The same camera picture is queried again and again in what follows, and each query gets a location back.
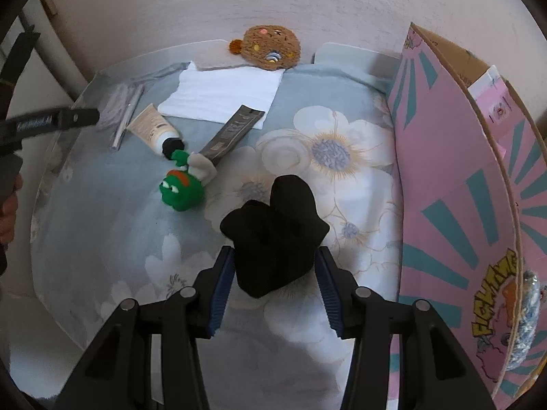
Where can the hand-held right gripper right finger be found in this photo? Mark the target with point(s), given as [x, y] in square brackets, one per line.
[329, 297]

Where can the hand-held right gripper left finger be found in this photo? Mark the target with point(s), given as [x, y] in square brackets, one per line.
[220, 297]

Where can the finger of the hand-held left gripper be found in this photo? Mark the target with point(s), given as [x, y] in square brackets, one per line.
[21, 55]
[51, 121]

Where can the black sock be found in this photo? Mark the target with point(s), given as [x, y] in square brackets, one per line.
[273, 239]

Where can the pink printed cardboard box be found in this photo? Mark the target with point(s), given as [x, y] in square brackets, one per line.
[461, 222]

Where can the person's left hand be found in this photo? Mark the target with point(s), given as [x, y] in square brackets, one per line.
[8, 218]

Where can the clear plastic bag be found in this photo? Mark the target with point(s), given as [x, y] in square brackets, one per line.
[113, 104]

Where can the clear plastic stick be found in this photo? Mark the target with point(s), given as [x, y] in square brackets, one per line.
[126, 119]

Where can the beige cream tube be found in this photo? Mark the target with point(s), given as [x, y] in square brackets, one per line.
[151, 128]

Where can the floral blue cloth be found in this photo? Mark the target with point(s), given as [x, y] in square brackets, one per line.
[128, 230]

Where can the green frog toy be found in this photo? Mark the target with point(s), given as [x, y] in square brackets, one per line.
[183, 186]

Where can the dark sachet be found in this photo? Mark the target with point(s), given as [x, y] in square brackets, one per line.
[233, 134]

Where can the white folded towel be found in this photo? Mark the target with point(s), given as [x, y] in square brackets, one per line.
[222, 94]

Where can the brown cookie plush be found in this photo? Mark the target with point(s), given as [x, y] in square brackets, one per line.
[269, 47]

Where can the small pink carton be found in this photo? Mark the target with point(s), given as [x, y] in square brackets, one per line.
[493, 102]

